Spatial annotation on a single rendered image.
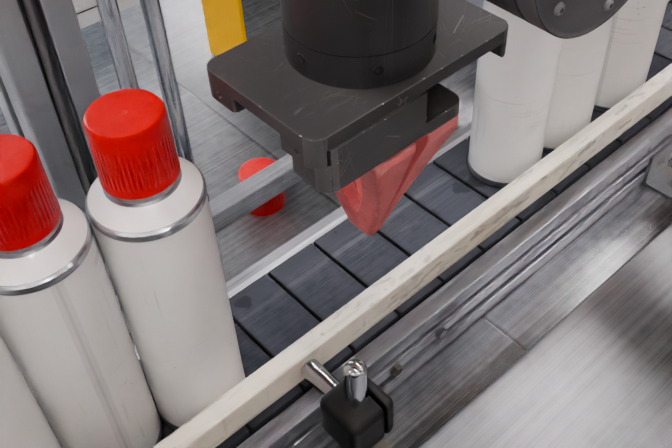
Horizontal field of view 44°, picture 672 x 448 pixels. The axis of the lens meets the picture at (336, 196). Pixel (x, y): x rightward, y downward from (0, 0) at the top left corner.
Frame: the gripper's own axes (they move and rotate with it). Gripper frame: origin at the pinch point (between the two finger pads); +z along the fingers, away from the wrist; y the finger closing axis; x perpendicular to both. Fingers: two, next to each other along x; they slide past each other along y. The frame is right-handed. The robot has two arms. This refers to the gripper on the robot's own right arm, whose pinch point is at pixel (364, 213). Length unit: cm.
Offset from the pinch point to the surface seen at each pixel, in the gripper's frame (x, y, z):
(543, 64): 4.2, 18.9, 3.3
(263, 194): 9.6, 0.9, 6.1
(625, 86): 4.3, 30.4, 11.1
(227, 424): 1.8, -8.2, 11.0
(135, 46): 46, 12, 19
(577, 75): 4.4, 23.5, 6.6
